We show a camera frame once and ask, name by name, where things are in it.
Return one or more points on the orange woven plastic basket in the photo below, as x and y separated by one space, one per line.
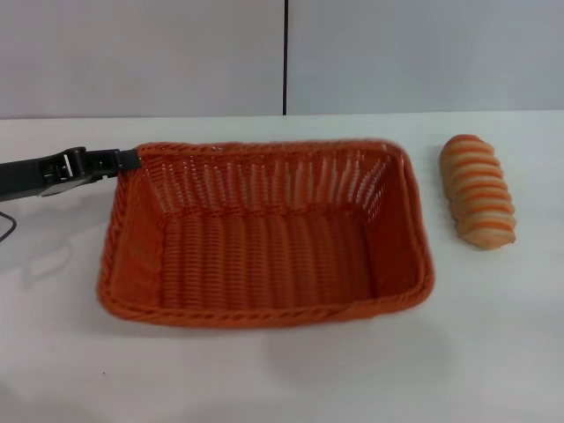
264 260

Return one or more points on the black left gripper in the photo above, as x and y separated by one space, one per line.
26 178

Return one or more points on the orange striped bread loaf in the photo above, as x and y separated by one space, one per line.
479 194

